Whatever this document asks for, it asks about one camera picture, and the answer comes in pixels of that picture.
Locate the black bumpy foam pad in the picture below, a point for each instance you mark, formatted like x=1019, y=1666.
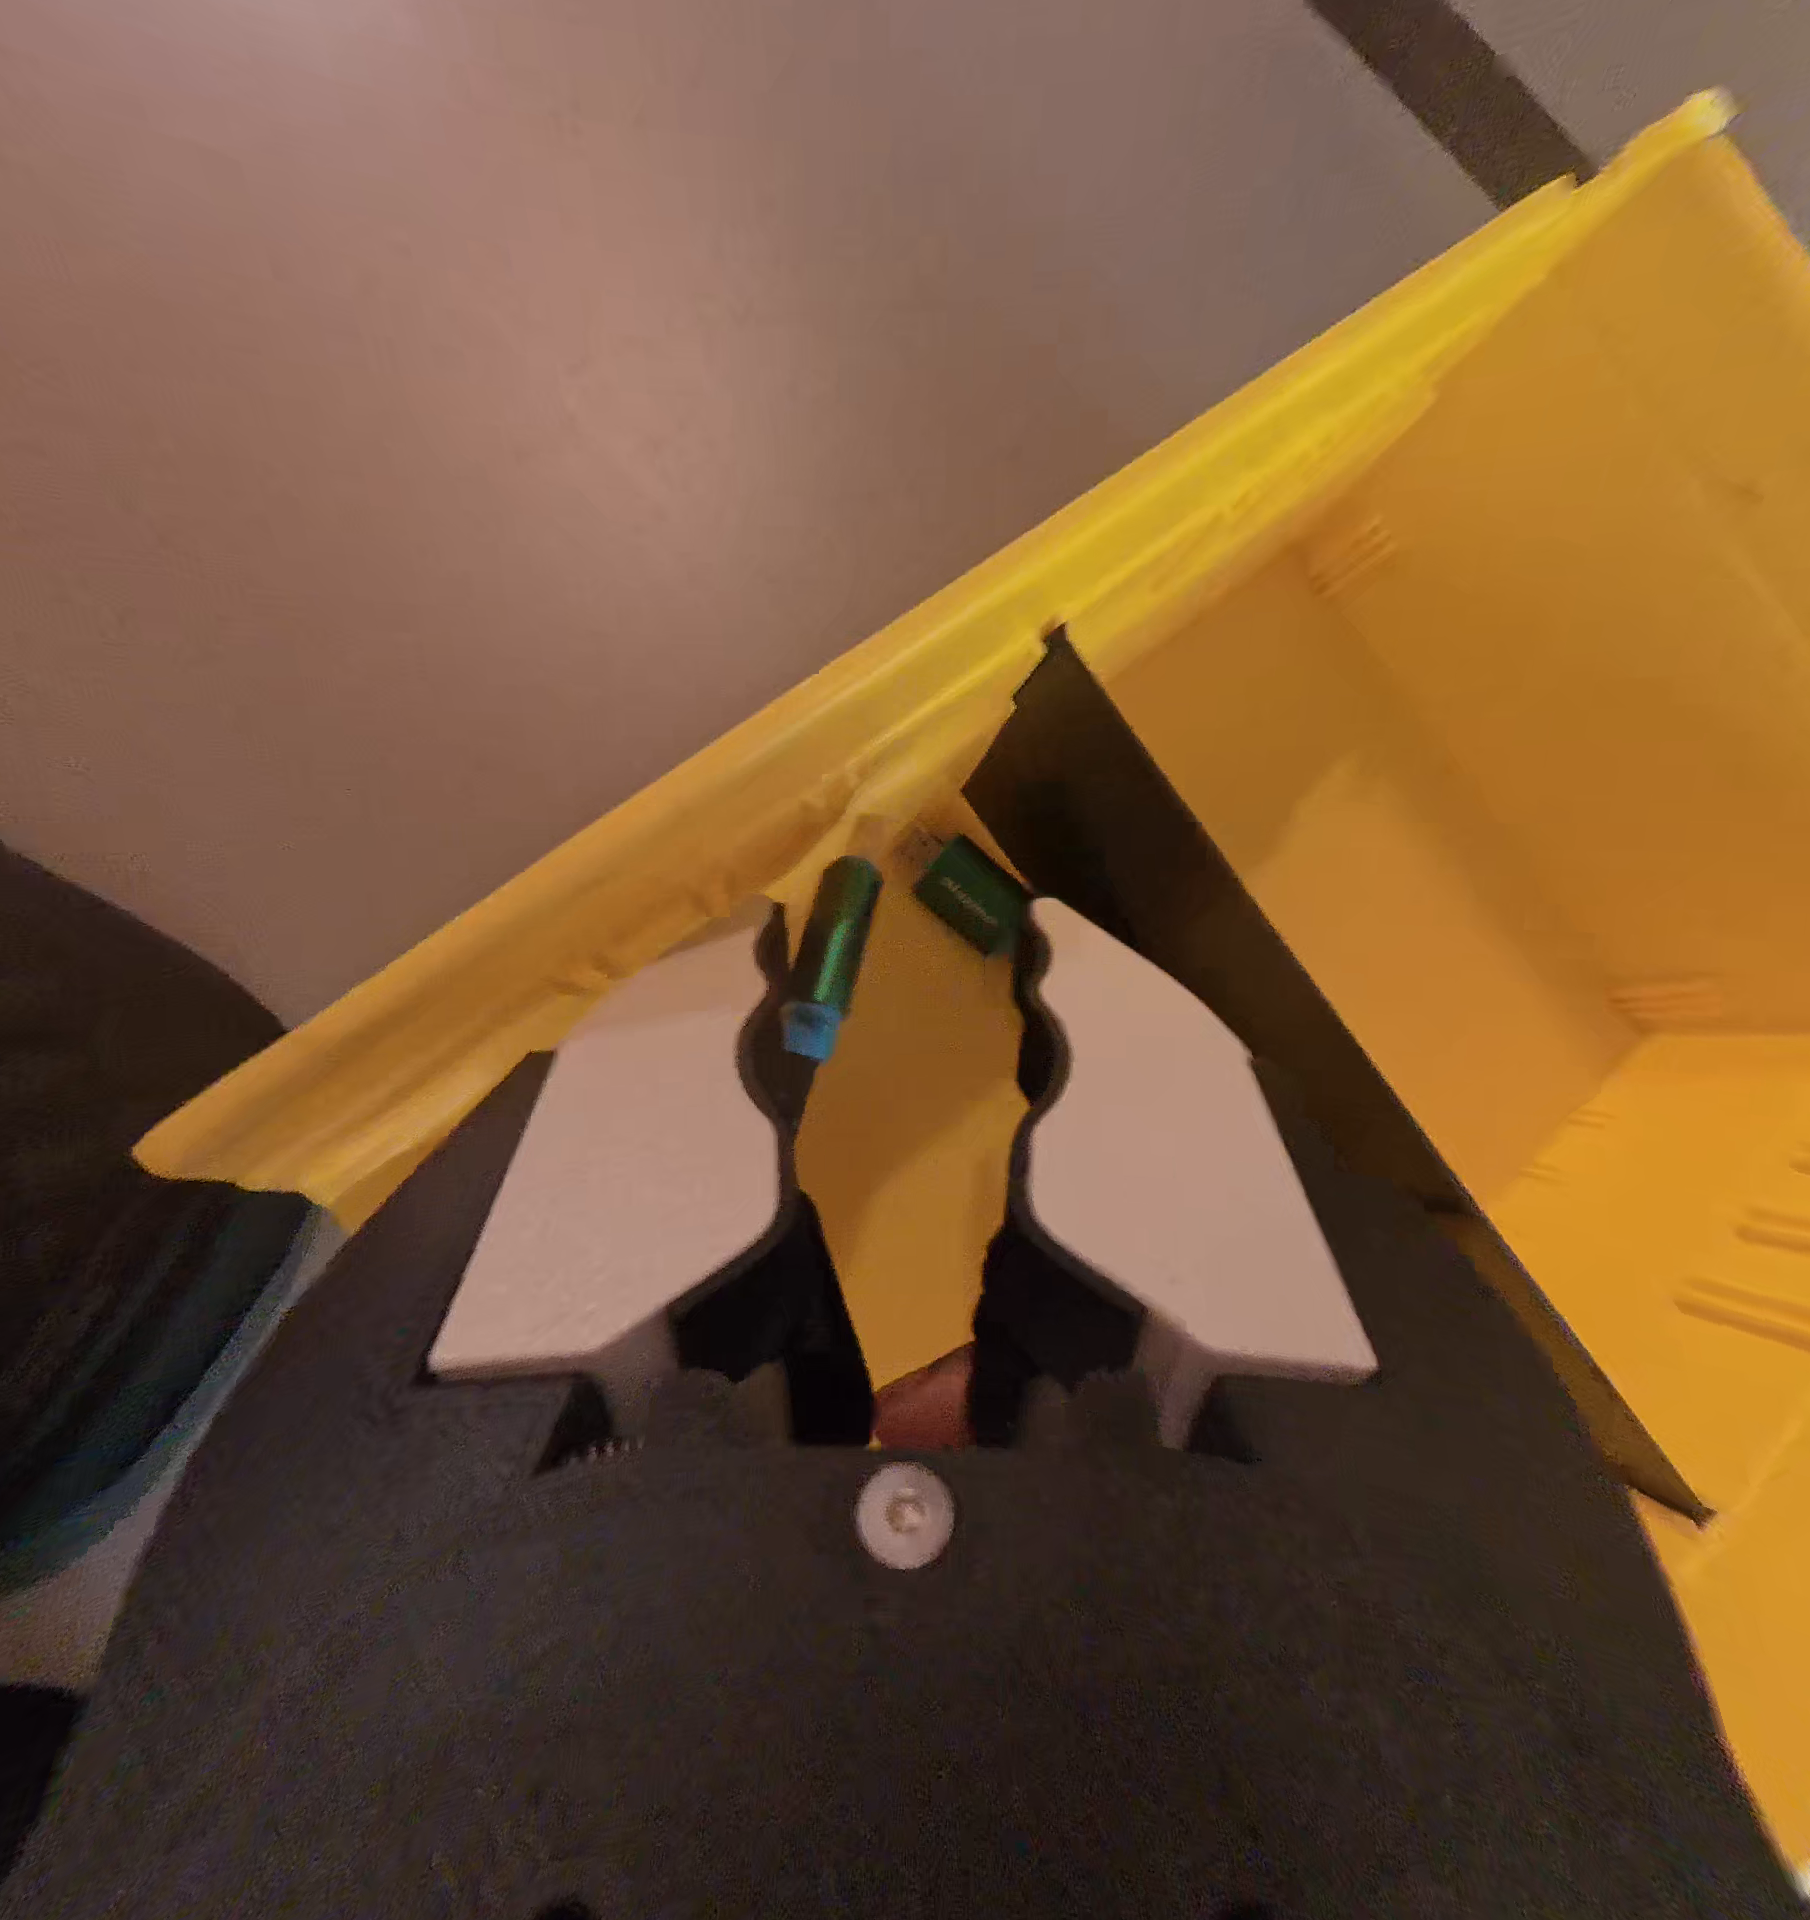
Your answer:
x=80, y=1199

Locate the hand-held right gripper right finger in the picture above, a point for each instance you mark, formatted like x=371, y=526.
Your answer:
x=1191, y=1199

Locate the yellow plastic bin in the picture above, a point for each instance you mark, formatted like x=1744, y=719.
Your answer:
x=1520, y=677

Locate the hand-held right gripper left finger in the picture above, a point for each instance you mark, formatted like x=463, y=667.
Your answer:
x=621, y=1199

